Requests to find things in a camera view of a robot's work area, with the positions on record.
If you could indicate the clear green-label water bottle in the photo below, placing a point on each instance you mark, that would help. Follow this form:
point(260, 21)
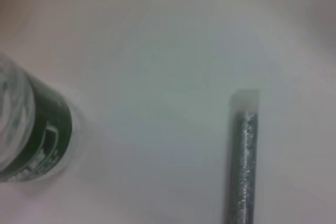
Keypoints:
point(39, 129)

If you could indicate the silver glitter pen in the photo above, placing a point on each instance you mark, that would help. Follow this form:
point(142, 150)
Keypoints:
point(242, 155)

